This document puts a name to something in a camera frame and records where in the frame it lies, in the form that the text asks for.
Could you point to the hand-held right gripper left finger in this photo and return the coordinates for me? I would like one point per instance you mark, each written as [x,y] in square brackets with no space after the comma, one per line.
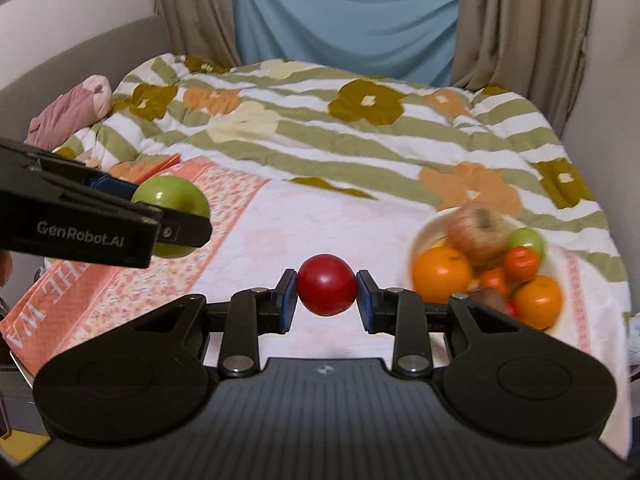
[288,302]

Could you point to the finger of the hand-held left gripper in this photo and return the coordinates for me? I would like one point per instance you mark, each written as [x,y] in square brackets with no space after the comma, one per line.
[187,231]
[114,186]

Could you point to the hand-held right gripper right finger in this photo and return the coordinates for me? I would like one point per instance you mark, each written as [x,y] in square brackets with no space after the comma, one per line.
[365,302]

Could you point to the large green apple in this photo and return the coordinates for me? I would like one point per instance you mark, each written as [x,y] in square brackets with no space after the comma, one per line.
[170,194]

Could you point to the large orange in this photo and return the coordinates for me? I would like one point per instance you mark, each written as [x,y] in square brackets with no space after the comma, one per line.
[442,275]
[539,302]

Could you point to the brown kiwi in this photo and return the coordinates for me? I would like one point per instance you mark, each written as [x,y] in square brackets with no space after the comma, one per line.
[489,298]

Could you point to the small orange tangerine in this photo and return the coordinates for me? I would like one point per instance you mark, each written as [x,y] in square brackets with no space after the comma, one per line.
[521,264]
[494,281]

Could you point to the pink white towel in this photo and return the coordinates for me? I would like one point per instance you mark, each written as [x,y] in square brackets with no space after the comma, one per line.
[325,220]

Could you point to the pink plush toy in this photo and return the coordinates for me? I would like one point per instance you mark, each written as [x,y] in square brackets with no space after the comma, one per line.
[65,110]

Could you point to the red yellow apple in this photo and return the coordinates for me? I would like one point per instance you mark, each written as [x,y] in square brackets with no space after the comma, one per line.
[477,235]

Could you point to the grey bed headboard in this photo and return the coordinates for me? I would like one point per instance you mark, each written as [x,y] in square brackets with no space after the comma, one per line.
[75,55]

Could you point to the small red fruit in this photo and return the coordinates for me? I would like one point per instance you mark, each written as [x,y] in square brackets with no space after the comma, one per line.
[511,308]

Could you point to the floral striped blanket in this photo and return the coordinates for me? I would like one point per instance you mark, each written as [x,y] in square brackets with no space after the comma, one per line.
[350,135]

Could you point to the small green apple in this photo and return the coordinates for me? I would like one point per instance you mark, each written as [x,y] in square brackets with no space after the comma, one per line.
[527,238]

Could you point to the beige curtain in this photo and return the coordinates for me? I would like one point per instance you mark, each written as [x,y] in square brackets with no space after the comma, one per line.
[195,10]
[520,25]

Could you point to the blue cloth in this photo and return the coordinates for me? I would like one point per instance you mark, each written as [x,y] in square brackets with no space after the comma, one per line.
[345,15]

